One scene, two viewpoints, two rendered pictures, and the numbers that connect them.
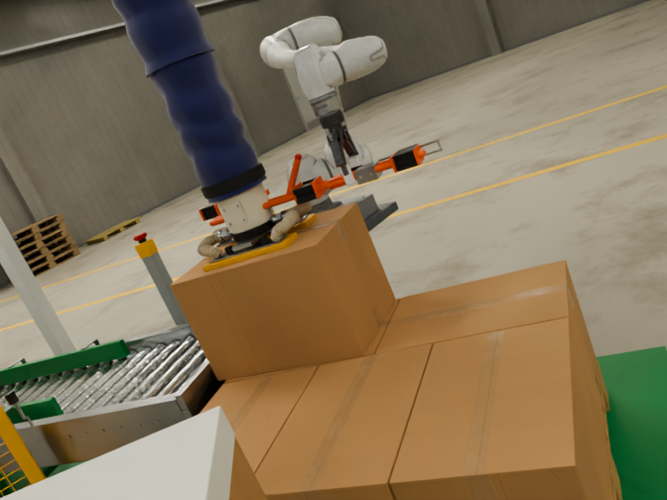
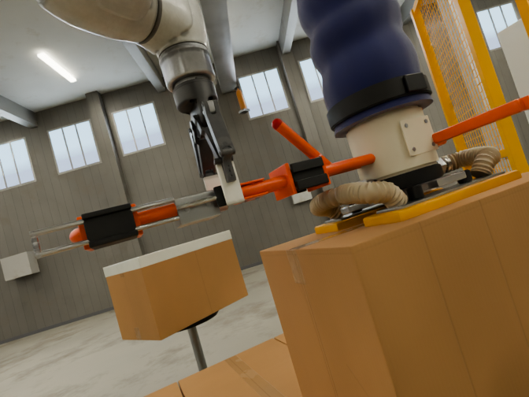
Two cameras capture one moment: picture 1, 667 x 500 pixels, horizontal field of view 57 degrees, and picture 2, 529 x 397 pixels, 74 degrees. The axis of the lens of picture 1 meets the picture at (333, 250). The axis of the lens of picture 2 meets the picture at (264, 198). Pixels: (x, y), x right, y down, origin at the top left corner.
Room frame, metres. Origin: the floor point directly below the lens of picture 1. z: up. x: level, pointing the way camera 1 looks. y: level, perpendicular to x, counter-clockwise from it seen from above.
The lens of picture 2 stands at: (2.41, -0.57, 1.01)
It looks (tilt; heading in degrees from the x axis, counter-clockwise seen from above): 3 degrees up; 131
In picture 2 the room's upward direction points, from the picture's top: 17 degrees counter-clockwise
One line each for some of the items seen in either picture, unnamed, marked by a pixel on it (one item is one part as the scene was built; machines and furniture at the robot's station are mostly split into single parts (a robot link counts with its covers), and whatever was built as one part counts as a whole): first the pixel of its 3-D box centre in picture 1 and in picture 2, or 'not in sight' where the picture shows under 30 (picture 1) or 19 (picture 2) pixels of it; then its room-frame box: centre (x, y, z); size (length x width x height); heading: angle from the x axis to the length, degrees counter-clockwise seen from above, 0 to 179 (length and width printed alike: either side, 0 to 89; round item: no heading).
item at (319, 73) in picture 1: (317, 69); (166, 13); (1.96, -0.17, 1.41); 0.13 x 0.11 x 0.16; 97
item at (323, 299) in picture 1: (287, 292); (438, 296); (2.12, 0.21, 0.74); 0.60 x 0.40 x 0.40; 62
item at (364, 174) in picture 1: (368, 173); (194, 209); (1.92, -0.20, 1.07); 0.07 x 0.07 x 0.04; 64
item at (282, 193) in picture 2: (309, 189); (298, 178); (2.01, 0.00, 1.07); 0.10 x 0.08 x 0.06; 154
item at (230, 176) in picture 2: not in sight; (228, 165); (2.02, -0.18, 1.11); 0.03 x 0.01 x 0.05; 155
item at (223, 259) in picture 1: (247, 248); (379, 204); (2.03, 0.26, 0.97); 0.34 x 0.10 x 0.05; 64
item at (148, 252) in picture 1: (188, 330); not in sight; (2.97, 0.83, 0.50); 0.07 x 0.07 x 1.00; 64
